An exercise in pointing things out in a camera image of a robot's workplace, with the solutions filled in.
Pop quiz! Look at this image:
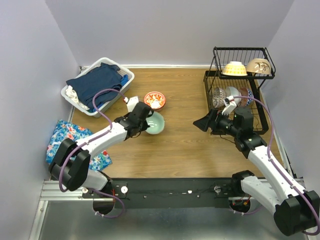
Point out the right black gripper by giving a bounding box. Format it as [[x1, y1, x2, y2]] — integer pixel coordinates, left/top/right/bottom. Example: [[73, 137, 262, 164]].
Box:
[[193, 107, 240, 137]]

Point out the blue floral fabric bag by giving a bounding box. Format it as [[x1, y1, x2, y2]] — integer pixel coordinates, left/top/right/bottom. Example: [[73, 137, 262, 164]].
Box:
[[45, 120, 113, 171]]

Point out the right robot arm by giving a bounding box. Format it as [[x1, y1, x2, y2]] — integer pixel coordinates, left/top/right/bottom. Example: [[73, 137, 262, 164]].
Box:
[[193, 107, 320, 236]]

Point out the aluminium frame rail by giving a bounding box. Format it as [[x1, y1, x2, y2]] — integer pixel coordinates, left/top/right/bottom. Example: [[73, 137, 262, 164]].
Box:
[[28, 178, 316, 240]]

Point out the orange floral pattern bowl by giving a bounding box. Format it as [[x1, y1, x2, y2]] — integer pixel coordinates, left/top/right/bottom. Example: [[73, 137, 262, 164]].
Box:
[[143, 91, 166, 108]]

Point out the dark blue folded garment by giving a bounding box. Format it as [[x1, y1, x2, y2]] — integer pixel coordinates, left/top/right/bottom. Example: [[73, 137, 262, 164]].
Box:
[[66, 63, 123, 109]]

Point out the blue zigzag pattern bowl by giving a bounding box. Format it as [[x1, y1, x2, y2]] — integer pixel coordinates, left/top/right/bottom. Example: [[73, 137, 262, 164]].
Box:
[[238, 87, 254, 107]]

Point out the black two-tier dish rack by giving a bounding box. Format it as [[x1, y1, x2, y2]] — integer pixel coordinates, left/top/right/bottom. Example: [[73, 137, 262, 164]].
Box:
[[203, 46, 277, 136]]

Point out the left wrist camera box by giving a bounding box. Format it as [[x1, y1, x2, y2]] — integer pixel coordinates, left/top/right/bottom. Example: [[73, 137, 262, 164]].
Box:
[[123, 96, 139, 113]]

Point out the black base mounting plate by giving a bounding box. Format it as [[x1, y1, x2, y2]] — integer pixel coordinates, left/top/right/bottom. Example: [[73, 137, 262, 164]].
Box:
[[82, 177, 251, 210]]

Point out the beige bowl brown leaf pattern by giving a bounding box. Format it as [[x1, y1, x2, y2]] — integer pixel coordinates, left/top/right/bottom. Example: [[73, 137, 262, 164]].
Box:
[[246, 58, 271, 75]]

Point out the white crumpled cloth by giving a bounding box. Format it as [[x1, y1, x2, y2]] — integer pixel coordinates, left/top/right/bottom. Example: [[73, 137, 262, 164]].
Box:
[[65, 85, 90, 111]]

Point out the yellow patterned bowl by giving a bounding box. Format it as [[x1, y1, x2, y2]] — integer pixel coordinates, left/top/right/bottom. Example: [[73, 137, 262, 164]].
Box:
[[222, 61, 248, 77]]

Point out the brown lattice pattern bowl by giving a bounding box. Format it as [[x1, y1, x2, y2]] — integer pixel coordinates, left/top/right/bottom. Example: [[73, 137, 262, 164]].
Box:
[[212, 87, 227, 109]]

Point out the celadon green bowl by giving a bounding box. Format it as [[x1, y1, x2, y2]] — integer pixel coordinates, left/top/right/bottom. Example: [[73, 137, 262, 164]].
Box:
[[145, 112, 165, 135]]

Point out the white ribbed bowl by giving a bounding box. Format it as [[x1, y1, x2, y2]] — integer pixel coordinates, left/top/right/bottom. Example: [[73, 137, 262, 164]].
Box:
[[225, 86, 242, 107]]

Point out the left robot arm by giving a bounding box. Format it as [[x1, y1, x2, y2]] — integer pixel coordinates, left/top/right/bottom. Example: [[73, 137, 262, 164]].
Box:
[[49, 101, 154, 198]]

